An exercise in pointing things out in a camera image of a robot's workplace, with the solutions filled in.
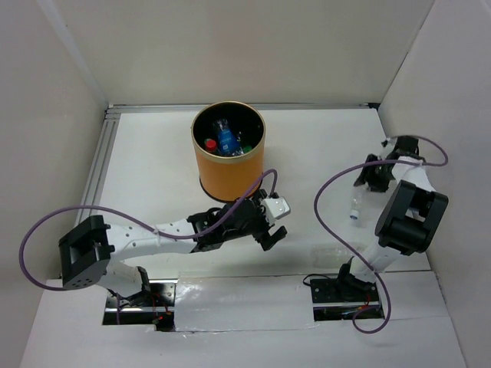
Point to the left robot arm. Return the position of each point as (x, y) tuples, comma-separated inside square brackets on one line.
[(94, 252)]

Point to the clear bottle blue-white cap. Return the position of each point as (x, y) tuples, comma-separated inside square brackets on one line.
[(238, 150)]

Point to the orange cylindrical bin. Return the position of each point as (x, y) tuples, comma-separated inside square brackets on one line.
[(225, 178)]

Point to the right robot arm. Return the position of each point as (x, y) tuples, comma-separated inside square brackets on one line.
[(408, 221)]

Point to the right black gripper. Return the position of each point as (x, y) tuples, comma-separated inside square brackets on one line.
[(374, 185)]

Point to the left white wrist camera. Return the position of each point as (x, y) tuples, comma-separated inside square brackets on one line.
[(275, 209)]

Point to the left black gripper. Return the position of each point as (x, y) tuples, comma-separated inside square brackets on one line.
[(268, 241)]

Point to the clear bottle white-blue cap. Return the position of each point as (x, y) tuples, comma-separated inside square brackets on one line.
[(358, 202)]

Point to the clear crushed label-less bottle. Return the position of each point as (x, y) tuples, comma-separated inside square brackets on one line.
[(330, 257)]

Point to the red label clear bottle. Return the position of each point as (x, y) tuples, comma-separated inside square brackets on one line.
[(210, 146)]

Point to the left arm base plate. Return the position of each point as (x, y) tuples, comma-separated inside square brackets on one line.
[(156, 311)]

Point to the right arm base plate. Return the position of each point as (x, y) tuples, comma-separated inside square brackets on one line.
[(333, 301)]

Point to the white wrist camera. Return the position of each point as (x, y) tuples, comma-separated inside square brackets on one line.
[(275, 209), (388, 146)]

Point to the aluminium frame rail left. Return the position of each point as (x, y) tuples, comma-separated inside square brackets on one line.
[(98, 171)]

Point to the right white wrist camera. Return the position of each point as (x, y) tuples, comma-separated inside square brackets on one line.
[(388, 146)]

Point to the blue label clear bottle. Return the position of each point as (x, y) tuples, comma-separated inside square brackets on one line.
[(228, 144)]

